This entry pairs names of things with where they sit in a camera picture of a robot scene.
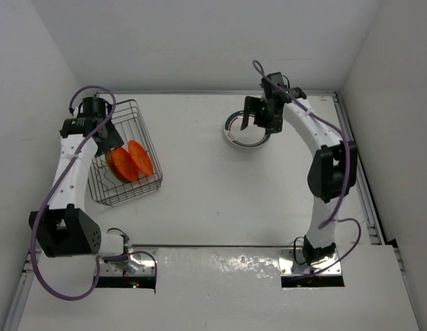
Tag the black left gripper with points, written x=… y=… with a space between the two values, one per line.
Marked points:
x=112 y=142

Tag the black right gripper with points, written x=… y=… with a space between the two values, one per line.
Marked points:
x=254 y=104

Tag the white plate green red rim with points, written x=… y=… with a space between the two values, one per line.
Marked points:
x=251 y=138

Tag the small orange plate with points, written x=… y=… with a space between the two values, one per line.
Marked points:
x=140 y=158

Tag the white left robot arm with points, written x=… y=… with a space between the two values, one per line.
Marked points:
x=64 y=229

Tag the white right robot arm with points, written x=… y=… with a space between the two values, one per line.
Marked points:
x=333 y=170

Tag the olive brown plate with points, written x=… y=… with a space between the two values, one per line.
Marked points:
x=112 y=167

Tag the large orange plate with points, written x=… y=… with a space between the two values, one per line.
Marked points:
x=124 y=164

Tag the white front foam board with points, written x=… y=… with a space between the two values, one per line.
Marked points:
x=236 y=289

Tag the metal wire dish rack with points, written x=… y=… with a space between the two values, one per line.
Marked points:
x=104 y=187

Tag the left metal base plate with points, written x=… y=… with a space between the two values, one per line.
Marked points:
x=138 y=264

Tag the metal base plate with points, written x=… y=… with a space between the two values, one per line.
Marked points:
x=292 y=263
x=138 y=264

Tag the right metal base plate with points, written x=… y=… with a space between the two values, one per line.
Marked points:
x=292 y=263

